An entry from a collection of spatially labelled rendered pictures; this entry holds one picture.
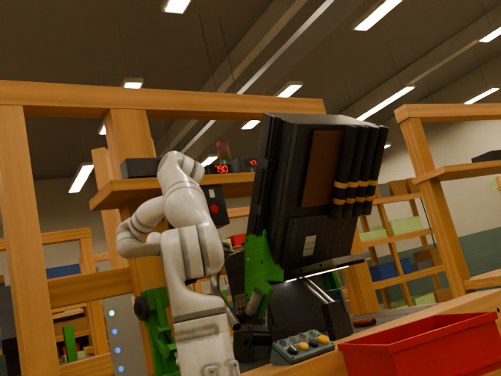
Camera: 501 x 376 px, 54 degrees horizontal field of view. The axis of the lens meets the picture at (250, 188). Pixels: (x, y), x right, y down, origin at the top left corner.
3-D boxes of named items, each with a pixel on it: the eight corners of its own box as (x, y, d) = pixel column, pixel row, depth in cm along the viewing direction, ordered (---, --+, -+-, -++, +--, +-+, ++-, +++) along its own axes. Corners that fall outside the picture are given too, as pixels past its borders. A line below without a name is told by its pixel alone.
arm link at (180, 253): (154, 227, 82) (171, 331, 78) (210, 217, 83) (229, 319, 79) (159, 236, 91) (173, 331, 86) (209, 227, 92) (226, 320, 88)
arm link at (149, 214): (161, 218, 142) (135, 205, 139) (209, 160, 127) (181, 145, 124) (156, 241, 135) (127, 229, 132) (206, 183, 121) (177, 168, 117)
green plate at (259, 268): (287, 298, 150) (285, 231, 158) (264, 296, 146) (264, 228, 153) (265, 302, 159) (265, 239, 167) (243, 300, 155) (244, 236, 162)
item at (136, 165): (168, 174, 175) (165, 157, 177) (129, 177, 167) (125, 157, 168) (161, 180, 181) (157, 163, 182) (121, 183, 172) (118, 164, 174)
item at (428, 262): (476, 315, 741) (431, 173, 788) (355, 359, 617) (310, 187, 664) (447, 318, 786) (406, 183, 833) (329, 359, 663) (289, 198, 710)
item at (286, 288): (335, 327, 179) (312, 236, 186) (271, 348, 161) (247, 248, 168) (304, 330, 193) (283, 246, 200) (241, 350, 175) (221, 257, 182)
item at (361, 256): (371, 260, 150) (368, 251, 151) (335, 268, 141) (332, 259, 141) (294, 280, 181) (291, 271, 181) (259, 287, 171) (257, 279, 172)
